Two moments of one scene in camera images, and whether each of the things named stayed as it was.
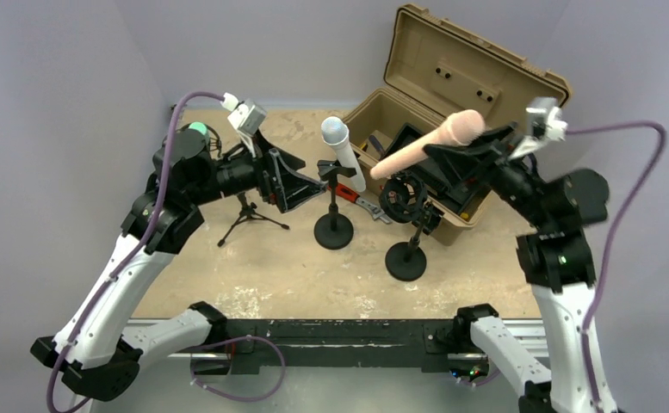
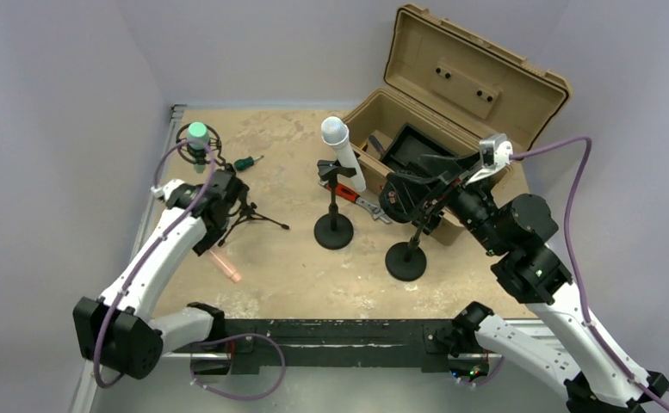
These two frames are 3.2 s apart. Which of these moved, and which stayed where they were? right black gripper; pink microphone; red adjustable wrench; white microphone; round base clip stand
Moved: pink microphone; right black gripper
Stayed: round base clip stand; red adjustable wrench; white microphone
